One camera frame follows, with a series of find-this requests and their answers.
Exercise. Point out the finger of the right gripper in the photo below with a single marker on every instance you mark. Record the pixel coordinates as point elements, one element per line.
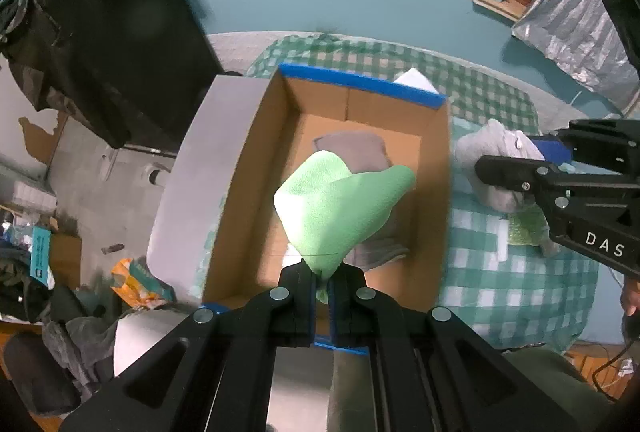
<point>552,149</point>
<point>515,174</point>

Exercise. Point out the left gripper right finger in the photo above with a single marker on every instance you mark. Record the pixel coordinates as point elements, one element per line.
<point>360,316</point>

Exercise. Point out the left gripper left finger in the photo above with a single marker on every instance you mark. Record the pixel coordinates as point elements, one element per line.
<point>281,316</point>

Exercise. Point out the green sparkly knit cloth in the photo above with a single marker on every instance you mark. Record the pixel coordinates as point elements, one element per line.
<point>528,227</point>

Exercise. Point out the grey sock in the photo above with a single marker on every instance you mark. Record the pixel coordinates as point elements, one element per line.
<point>492,139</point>

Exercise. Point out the light green cloth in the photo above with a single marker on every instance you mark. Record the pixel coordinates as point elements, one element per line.
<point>326,210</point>

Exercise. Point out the grey cloth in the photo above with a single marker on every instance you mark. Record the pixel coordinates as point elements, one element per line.
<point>361,151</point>

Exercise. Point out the white cloth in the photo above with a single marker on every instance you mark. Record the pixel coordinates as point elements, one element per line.
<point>291,256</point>

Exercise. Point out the person's right hand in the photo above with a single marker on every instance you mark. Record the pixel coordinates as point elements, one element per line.
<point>630,297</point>

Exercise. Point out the blue cardboard box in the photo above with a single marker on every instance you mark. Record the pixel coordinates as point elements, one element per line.
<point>299,104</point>

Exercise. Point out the dark green checkered cloth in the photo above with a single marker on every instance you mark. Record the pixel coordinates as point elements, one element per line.
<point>474,94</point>

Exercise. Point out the light green checkered tablecloth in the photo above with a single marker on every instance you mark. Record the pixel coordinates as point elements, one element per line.
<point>511,295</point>

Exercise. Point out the silver foil curtain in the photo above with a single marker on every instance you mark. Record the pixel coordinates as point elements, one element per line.
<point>580,38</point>

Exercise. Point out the orange snack bag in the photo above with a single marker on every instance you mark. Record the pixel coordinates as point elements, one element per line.
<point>138,288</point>

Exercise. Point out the wooden board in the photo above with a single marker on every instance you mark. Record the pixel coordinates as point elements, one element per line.
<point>510,9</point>

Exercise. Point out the white paper sheet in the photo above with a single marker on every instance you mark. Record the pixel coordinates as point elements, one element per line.
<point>412,78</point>

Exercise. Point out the teal box on floor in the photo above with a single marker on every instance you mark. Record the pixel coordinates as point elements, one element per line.
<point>39,264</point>

